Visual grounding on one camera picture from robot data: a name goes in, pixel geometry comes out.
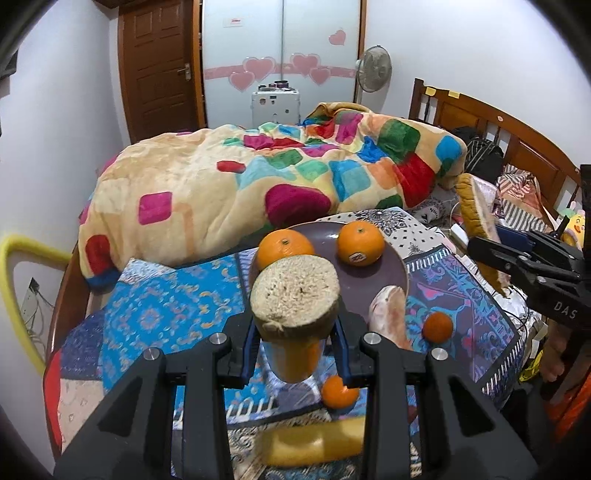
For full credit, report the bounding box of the yellow foam tube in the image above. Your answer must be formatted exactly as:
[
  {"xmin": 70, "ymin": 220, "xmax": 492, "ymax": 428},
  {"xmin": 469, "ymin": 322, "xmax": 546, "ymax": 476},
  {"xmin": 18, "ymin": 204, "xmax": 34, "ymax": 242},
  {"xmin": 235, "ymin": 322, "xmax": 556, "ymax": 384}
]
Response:
[{"xmin": 0, "ymin": 233, "xmax": 73, "ymax": 377}]

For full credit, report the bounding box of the small tangerine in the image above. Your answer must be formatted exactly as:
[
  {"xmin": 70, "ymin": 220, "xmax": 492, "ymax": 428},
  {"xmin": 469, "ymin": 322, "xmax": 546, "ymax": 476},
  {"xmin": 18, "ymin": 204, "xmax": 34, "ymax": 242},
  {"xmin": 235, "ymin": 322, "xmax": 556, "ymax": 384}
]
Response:
[
  {"xmin": 321, "ymin": 375, "xmax": 360, "ymax": 410},
  {"xmin": 422, "ymin": 311, "xmax": 454, "ymax": 344}
]

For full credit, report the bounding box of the blue patterned cloth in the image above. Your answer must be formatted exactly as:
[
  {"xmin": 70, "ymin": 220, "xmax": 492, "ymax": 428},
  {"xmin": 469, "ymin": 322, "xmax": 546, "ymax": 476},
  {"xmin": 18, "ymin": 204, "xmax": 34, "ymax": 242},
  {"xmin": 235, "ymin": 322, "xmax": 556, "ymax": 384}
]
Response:
[{"xmin": 58, "ymin": 250, "xmax": 254, "ymax": 401}]

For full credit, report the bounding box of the white standing fan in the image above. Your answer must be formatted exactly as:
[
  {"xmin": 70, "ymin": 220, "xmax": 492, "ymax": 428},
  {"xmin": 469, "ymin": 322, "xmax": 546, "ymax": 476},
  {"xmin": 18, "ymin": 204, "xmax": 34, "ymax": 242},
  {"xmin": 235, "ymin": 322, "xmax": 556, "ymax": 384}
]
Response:
[{"xmin": 355, "ymin": 44, "xmax": 393, "ymax": 103}]

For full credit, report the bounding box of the small tangerine right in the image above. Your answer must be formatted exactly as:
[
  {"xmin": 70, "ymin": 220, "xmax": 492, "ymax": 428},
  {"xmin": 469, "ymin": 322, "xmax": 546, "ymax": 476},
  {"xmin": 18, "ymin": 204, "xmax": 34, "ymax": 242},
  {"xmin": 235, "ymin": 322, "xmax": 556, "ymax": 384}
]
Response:
[{"xmin": 422, "ymin": 311, "xmax": 454, "ymax": 344}]

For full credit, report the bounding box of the white box appliance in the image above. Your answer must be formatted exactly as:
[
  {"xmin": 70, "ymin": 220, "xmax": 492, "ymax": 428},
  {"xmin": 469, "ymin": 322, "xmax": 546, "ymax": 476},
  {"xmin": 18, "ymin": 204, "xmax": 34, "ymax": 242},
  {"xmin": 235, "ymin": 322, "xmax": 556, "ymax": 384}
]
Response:
[{"xmin": 252, "ymin": 80, "xmax": 301, "ymax": 127}]

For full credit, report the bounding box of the colourful patchwork fleece blanket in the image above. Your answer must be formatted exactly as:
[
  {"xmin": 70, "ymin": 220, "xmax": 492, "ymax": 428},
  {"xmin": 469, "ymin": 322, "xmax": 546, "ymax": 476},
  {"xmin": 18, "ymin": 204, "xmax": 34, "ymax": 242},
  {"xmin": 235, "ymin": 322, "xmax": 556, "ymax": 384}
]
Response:
[{"xmin": 77, "ymin": 102, "xmax": 467, "ymax": 288}]

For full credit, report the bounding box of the black white striped bag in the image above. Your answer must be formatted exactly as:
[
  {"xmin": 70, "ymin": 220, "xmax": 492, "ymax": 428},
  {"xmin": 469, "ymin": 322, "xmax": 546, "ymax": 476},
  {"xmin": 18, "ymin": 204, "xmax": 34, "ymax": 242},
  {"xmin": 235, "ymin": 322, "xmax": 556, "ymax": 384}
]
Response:
[{"xmin": 452, "ymin": 126, "xmax": 504, "ymax": 185}]

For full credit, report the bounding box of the purple patterned mat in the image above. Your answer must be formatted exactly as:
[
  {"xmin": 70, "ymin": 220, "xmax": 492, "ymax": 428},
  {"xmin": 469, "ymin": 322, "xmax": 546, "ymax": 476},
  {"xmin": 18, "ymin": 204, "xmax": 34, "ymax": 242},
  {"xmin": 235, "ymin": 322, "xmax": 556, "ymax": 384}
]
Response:
[{"xmin": 221, "ymin": 244, "xmax": 528, "ymax": 480}]

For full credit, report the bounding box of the large orange with stem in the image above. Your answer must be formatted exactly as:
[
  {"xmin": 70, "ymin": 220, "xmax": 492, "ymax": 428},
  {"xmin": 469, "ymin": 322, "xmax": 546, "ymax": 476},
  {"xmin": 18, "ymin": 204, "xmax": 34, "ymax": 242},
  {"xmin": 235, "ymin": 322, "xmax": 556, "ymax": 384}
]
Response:
[{"xmin": 256, "ymin": 229, "xmax": 315, "ymax": 271}]

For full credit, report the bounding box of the frosted wardrobe with hearts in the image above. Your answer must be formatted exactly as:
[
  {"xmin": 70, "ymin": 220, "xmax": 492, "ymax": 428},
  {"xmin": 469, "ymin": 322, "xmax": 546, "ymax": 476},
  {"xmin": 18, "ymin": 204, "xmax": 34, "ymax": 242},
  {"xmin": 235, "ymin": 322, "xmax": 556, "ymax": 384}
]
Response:
[{"xmin": 201, "ymin": 1, "xmax": 363, "ymax": 128}]

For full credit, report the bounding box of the large orange with sticker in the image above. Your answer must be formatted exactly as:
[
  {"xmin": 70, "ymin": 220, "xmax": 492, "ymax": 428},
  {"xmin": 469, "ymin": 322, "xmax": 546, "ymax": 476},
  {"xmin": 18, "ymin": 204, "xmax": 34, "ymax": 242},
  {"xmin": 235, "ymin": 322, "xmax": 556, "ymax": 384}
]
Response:
[{"xmin": 337, "ymin": 220, "xmax": 386, "ymax": 267}]

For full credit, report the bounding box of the yellow pomelo rind piece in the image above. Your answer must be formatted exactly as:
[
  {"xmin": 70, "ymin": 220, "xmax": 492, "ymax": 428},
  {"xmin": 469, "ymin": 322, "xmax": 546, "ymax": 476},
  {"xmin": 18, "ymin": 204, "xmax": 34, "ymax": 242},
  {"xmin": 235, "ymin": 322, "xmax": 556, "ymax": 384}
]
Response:
[{"xmin": 256, "ymin": 416, "xmax": 366, "ymax": 468}]

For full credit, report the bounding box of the small tangerine left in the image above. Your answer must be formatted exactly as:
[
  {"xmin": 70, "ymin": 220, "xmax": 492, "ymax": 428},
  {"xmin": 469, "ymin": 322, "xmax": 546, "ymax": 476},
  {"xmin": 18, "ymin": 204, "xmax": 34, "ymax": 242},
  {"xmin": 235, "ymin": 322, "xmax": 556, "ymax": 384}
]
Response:
[{"xmin": 321, "ymin": 375, "xmax": 360, "ymax": 410}]

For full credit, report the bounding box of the person's right hand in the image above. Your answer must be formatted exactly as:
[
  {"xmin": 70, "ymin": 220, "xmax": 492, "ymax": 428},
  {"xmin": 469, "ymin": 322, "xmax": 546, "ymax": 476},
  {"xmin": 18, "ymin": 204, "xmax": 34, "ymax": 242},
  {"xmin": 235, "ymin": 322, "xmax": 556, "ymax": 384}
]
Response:
[{"xmin": 540, "ymin": 320, "xmax": 572, "ymax": 383}]

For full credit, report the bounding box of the dark purple round plate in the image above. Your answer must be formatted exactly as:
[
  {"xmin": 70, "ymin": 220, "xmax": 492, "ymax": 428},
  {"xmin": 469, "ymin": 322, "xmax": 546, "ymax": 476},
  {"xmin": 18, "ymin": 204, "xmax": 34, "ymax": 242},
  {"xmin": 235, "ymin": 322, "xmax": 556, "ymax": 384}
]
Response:
[{"xmin": 249, "ymin": 220, "xmax": 408, "ymax": 320}]

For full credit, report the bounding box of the brown wooden door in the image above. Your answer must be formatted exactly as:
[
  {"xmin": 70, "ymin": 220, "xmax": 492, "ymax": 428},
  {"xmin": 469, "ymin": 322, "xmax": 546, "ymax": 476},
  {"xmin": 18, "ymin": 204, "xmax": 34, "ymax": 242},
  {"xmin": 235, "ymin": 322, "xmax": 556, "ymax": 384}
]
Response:
[{"xmin": 117, "ymin": 1, "xmax": 204, "ymax": 143}]

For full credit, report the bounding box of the peeled pomelo segment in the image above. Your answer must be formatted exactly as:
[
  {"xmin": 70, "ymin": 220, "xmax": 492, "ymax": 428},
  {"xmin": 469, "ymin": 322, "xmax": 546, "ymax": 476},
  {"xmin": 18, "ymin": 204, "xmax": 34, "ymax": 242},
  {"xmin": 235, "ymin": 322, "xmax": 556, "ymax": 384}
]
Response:
[
  {"xmin": 369, "ymin": 285, "xmax": 413, "ymax": 351},
  {"xmin": 456, "ymin": 173, "xmax": 510, "ymax": 297}
]

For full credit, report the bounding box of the wooden bed headboard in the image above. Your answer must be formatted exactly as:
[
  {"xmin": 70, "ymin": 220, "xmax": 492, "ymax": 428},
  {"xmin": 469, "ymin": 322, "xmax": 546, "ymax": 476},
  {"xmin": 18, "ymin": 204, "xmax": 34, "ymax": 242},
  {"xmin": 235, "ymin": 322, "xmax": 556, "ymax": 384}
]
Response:
[{"xmin": 408, "ymin": 78, "xmax": 581, "ymax": 215}]

